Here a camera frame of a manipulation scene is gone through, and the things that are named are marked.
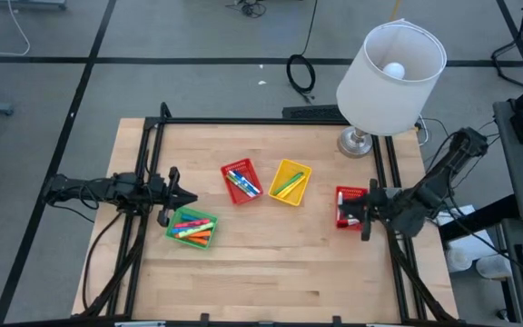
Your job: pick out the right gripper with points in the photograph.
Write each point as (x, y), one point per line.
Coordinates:
(386, 208)

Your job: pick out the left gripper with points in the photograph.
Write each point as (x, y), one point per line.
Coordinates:
(159, 195)

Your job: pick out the white marker red cap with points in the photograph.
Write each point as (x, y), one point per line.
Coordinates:
(347, 223)

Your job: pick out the blue highlighter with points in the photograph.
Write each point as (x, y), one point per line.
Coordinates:
(180, 229)
(190, 217)

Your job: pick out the pink highlighter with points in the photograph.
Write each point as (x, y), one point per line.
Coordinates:
(192, 223)

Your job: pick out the light green highlighter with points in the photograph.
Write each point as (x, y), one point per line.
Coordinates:
(196, 230)

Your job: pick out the orange highlighter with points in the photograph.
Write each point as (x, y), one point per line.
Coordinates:
(198, 240)
(200, 234)

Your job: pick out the yellow highlighter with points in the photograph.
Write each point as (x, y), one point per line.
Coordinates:
(292, 187)

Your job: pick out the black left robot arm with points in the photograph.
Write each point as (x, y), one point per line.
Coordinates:
(98, 190)

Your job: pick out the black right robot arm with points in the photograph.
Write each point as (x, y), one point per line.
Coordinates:
(443, 177)

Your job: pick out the red plastic basket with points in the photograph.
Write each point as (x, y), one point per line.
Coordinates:
(350, 193)
(229, 195)

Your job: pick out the green plastic basket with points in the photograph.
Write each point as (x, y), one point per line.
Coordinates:
(170, 231)

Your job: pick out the yellow plastic basket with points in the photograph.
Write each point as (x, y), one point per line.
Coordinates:
(279, 168)

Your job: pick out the black corner clamp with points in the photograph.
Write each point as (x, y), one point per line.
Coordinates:
(165, 111)

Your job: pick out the table lamp white shade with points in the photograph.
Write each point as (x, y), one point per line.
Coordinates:
(379, 109)

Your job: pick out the black power strip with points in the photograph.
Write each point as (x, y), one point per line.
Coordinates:
(313, 112)

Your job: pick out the black table clamp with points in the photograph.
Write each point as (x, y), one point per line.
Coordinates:
(204, 319)
(336, 320)

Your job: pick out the white cup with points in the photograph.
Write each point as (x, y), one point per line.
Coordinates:
(457, 260)

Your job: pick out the black bar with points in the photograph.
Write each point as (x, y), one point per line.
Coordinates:
(479, 218)

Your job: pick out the white light bulb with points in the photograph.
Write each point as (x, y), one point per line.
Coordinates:
(393, 70)

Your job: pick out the white roll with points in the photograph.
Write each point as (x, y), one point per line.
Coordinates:
(493, 267)

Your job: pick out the grey stand base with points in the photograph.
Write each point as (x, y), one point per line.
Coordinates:
(27, 3)

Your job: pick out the silver aluminium bracket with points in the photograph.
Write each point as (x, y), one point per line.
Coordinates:
(141, 324)
(386, 325)

